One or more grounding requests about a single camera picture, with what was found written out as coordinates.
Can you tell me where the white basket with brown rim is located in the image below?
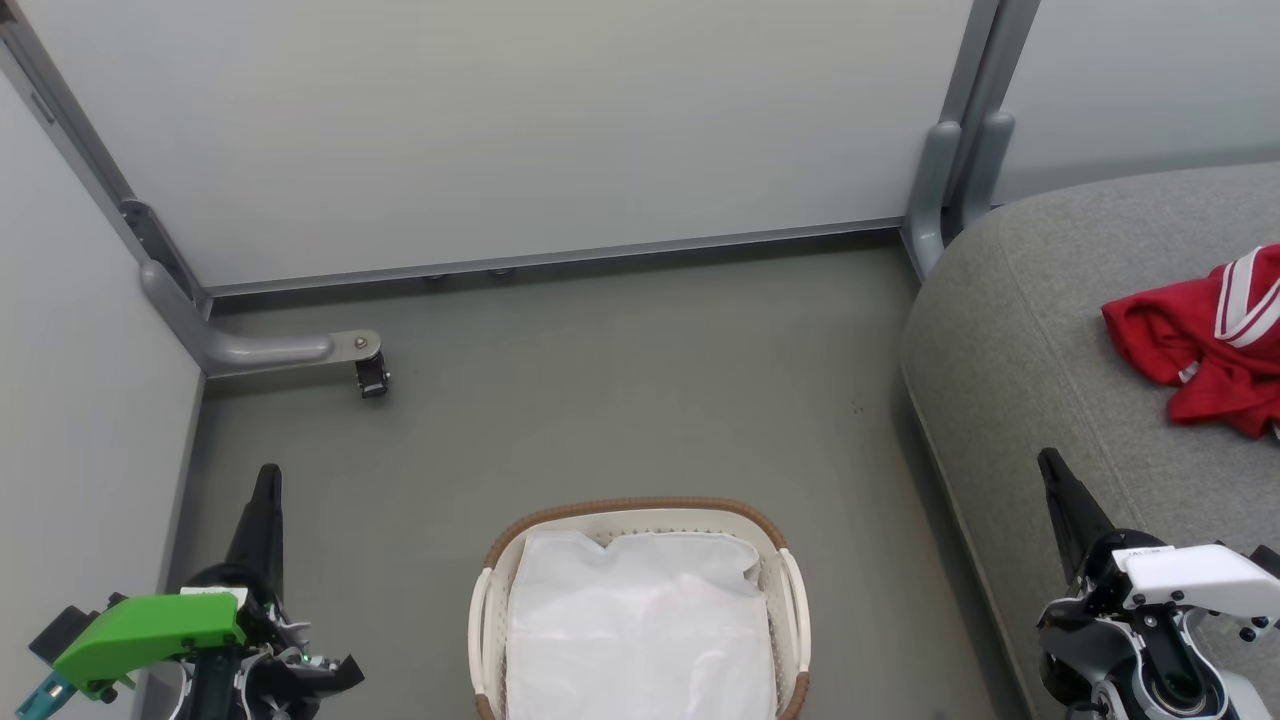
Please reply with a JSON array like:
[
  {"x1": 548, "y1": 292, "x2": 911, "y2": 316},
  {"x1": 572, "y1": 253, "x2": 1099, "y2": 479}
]
[{"x1": 467, "y1": 496, "x2": 812, "y2": 720}]

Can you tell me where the red garment with white trim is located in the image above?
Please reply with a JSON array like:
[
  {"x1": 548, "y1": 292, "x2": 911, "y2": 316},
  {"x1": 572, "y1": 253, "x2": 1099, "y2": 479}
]
[{"x1": 1101, "y1": 243, "x2": 1280, "y2": 442}]

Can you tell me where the grey partition post with caster foot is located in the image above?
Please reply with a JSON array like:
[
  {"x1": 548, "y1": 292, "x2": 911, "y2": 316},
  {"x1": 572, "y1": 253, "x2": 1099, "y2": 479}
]
[{"x1": 0, "y1": 0, "x2": 384, "y2": 382}]

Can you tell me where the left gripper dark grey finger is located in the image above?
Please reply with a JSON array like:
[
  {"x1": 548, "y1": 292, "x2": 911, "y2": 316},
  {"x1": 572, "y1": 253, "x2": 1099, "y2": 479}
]
[{"x1": 224, "y1": 462, "x2": 287, "y2": 602}]

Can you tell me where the grey partition base rail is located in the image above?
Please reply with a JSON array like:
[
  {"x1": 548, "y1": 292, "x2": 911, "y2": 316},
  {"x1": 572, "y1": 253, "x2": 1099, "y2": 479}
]
[{"x1": 204, "y1": 217, "x2": 907, "y2": 299}]

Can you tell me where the black cable with teal plug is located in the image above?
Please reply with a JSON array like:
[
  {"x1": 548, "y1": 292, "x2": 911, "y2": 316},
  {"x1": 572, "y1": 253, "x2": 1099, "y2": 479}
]
[{"x1": 14, "y1": 668, "x2": 73, "y2": 720}]

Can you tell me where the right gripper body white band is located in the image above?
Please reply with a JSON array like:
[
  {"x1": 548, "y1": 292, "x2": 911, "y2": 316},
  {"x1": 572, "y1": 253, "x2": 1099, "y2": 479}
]
[{"x1": 1038, "y1": 528, "x2": 1280, "y2": 643}]

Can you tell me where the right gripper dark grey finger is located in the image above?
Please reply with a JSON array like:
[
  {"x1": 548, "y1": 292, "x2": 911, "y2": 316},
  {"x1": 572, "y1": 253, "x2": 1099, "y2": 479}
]
[{"x1": 1036, "y1": 446, "x2": 1118, "y2": 588}]

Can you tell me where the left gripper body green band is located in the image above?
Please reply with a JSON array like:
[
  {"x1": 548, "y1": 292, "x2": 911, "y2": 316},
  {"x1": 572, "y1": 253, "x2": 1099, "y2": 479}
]
[{"x1": 51, "y1": 562, "x2": 367, "y2": 701}]

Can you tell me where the small black caster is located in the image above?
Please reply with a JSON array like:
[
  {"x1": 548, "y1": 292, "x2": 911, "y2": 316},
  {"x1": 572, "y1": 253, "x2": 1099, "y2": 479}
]
[{"x1": 354, "y1": 350, "x2": 392, "y2": 400}]

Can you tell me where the white cloth basket liner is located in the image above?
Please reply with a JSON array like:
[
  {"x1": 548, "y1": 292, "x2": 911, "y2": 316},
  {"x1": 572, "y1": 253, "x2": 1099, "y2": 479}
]
[{"x1": 504, "y1": 527, "x2": 780, "y2": 720}]

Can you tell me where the grey fabric sofa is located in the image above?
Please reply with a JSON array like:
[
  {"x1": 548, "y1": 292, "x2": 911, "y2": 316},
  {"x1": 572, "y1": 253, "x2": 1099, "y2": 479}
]
[{"x1": 899, "y1": 162, "x2": 1280, "y2": 720}]

